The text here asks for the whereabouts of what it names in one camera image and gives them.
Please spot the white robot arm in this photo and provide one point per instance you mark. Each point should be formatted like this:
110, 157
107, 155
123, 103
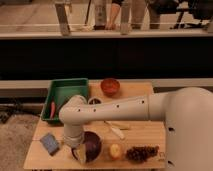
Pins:
187, 114

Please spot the orange bowl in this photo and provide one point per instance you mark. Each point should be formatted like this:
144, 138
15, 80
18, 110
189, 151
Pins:
110, 86

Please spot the blue sponge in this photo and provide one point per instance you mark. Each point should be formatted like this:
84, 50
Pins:
50, 143

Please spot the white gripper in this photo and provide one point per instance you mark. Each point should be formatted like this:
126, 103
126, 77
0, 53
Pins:
80, 153

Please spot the orange fruit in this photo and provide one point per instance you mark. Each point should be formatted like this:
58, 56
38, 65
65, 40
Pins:
115, 151

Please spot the wooden spoon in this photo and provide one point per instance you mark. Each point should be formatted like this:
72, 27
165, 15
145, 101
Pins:
120, 126

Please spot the purple bowl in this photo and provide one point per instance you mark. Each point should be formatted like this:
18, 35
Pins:
93, 146

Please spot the red handled tool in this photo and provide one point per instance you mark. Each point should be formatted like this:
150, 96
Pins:
52, 109

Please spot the dark grape bunch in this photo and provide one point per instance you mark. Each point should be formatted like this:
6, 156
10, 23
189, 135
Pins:
141, 154

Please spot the green plastic tray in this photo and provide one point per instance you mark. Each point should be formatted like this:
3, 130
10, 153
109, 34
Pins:
60, 91

